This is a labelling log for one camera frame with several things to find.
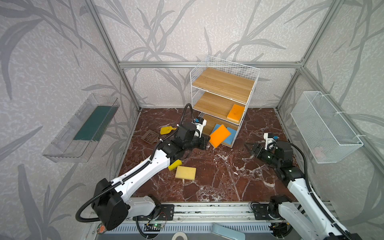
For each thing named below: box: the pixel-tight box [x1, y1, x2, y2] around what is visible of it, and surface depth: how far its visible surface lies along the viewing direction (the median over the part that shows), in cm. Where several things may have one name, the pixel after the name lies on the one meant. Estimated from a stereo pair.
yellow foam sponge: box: [168, 159, 182, 171], surface depth 89 cm
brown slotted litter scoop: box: [141, 129, 160, 144], surface depth 106 cm
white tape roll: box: [171, 231, 188, 240], surface depth 69 cm
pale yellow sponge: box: [175, 166, 197, 181], surface depth 87 cm
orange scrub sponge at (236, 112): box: [227, 103, 245, 123], surface depth 82 cm
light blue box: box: [211, 223, 246, 240], surface depth 66 cm
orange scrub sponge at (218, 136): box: [209, 124, 231, 148], surface depth 77 cm
